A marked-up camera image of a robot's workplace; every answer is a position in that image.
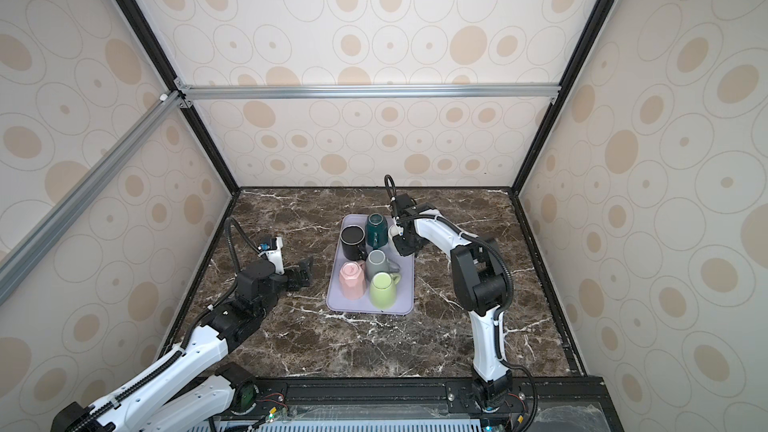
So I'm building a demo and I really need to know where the horizontal aluminium rail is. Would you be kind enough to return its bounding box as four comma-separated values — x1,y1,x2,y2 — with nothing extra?
180,83,561,100

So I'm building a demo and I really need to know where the light green mug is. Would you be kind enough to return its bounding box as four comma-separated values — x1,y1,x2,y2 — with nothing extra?
369,272,401,310

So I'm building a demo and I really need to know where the black mug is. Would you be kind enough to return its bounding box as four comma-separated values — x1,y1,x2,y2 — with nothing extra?
340,225,368,262

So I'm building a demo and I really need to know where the left diagonal aluminium rail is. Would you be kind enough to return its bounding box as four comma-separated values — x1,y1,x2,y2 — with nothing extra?
1,91,182,301

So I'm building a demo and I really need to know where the grey mug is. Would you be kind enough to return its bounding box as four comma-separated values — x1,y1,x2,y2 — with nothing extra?
365,250,400,282

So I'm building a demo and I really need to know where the white mug red inside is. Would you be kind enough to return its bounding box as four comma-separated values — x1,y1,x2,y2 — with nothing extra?
388,224,403,250

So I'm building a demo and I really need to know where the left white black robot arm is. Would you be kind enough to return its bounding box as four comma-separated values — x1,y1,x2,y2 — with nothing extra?
51,217,313,431

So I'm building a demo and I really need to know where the black frame post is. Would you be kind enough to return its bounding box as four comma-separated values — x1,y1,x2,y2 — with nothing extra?
115,0,240,196
511,0,617,197

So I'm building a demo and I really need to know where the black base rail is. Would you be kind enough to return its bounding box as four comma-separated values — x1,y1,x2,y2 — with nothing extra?
201,377,623,431

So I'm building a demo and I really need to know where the lavender plastic tray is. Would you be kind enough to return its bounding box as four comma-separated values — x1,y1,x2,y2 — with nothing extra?
326,214,414,315

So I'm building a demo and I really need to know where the left black frame post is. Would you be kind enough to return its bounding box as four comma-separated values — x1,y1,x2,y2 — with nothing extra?
115,0,240,196

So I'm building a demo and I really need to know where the right black frame post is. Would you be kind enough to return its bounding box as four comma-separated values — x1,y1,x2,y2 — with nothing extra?
511,0,617,197

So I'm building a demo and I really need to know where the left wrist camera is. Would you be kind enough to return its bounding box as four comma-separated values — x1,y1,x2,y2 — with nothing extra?
257,237,284,275

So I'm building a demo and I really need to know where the dark green mug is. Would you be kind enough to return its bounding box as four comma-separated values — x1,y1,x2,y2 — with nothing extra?
365,213,389,250

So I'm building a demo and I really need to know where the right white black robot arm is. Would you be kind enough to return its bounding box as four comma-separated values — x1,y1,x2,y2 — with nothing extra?
384,174,538,431

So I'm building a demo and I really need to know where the pink faceted mug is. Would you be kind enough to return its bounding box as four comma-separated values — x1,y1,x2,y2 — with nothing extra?
339,261,366,301

